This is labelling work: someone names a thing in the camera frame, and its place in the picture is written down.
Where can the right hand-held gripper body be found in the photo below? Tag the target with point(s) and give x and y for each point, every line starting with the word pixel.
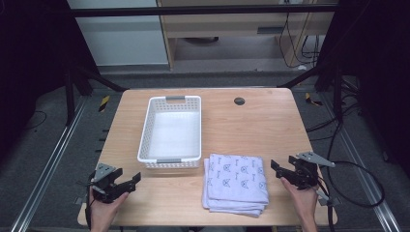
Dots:
pixel 304 175

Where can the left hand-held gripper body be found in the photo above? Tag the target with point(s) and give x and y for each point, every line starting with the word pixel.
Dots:
pixel 104 188

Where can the person's left hand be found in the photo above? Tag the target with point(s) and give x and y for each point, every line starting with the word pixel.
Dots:
pixel 104 212

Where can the person's right hand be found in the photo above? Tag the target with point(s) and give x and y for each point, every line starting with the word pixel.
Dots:
pixel 303 201

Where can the folded white printed cloth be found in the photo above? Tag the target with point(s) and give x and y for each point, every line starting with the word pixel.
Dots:
pixel 237 185

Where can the white plastic basket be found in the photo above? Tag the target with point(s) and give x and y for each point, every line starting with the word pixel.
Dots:
pixel 172 135

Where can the yellow black striped marker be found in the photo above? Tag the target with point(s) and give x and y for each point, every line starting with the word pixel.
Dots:
pixel 103 103
pixel 311 100

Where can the black metal stand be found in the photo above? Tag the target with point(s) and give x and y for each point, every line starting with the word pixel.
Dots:
pixel 75 87
pixel 328 83

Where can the white cabinet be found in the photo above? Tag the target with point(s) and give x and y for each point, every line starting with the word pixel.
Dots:
pixel 122 35

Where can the light wooden desk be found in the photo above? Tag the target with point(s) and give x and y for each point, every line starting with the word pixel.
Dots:
pixel 225 24

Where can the grey metal bracket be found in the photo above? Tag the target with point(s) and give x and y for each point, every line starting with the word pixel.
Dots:
pixel 80 200
pixel 328 199

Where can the aluminium floor rail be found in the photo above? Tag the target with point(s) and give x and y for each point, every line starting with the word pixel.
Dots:
pixel 361 161
pixel 48 167

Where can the black horizontal frame bar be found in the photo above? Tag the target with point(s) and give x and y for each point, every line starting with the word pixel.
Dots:
pixel 199 10

